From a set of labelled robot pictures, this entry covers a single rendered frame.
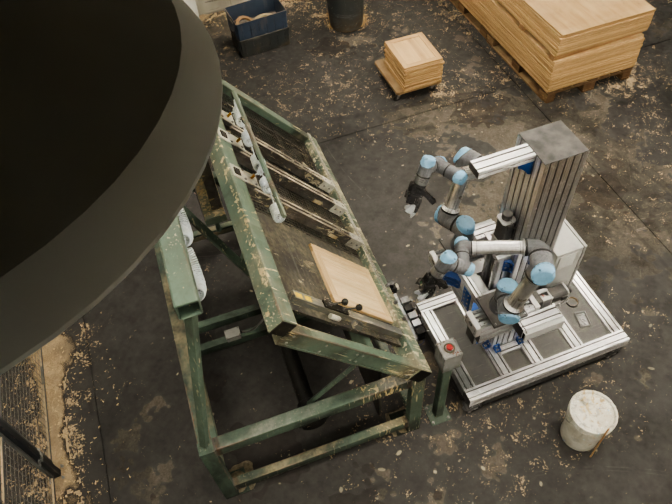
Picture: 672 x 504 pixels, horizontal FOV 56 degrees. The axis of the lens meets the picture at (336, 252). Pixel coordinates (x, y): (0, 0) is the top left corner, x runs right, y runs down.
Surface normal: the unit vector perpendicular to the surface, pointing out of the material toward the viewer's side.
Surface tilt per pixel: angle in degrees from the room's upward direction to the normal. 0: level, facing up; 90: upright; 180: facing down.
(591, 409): 0
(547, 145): 0
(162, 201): 57
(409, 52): 0
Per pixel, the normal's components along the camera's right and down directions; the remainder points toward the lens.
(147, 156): 0.78, -0.19
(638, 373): -0.05, -0.61
